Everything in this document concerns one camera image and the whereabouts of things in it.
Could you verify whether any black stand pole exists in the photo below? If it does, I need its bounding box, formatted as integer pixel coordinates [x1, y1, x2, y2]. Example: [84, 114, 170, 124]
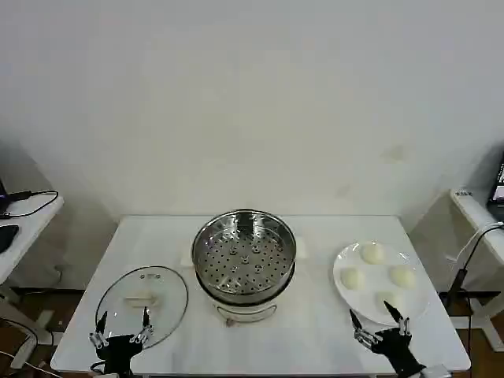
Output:
[439, 224, 503, 312]

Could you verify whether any steel wire pot handle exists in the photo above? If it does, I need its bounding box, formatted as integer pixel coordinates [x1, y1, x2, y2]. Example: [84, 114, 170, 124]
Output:
[215, 305, 276, 328]

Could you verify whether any white steamed bun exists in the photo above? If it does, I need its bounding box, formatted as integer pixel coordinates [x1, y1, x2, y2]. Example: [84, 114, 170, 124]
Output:
[361, 242, 387, 265]
[374, 290, 405, 314]
[388, 264, 417, 287]
[339, 266, 366, 291]

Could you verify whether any white lid knob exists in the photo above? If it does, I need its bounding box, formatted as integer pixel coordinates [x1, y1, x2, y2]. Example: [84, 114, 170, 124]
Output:
[124, 290, 163, 309]

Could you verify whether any perforated steel steamer basket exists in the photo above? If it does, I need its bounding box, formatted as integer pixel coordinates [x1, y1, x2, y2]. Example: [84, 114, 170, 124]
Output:
[191, 209, 297, 306]

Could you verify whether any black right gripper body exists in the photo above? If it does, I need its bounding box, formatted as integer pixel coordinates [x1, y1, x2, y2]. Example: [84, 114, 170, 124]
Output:
[371, 328, 427, 374]

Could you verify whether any white electric cooker pot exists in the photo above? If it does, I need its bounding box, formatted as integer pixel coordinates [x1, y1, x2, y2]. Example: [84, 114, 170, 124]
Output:
[196, 261, 297, 321]

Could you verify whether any black adapter cable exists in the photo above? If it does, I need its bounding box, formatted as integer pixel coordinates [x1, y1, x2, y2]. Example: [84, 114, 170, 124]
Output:
[0, 189, 60, 220]

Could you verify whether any black floor cable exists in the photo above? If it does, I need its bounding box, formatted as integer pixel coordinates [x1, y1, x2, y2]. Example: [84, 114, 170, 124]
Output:
[0, 317, 56, 378]

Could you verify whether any oval glass lid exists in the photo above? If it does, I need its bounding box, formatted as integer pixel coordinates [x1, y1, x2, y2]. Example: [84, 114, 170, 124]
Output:
[94, 265, 190, 350]

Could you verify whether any white cable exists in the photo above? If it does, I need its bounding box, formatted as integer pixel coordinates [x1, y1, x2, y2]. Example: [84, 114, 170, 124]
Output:
[448, 220, 504, 264]

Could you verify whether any white round plate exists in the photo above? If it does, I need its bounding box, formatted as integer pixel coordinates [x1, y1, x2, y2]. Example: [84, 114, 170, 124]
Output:
[332, 240, 431, 326]

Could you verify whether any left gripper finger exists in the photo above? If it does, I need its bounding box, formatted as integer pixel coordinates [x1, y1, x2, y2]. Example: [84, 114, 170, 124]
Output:
[132, 306, 154, 344]
[88, 310, 109, 348]

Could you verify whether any white desk with monitor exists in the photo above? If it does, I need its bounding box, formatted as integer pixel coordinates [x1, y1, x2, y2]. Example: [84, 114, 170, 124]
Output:
[448, 187, 504, 354]

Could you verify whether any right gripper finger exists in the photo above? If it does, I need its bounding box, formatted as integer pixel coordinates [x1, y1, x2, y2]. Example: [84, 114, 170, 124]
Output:
[384, 300, 411, 336]
[349, 309, 377, 347]

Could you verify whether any black computer monitor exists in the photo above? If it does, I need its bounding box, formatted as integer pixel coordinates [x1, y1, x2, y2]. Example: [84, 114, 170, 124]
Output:
[486, 147, 504, 220]

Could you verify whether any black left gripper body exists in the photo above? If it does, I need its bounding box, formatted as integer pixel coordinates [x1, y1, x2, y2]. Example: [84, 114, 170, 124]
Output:
[95, 334, 144, 374]

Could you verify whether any white desk with laptop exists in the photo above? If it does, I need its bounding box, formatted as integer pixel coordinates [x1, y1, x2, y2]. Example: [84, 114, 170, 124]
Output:
[0, 192, 66, 335]

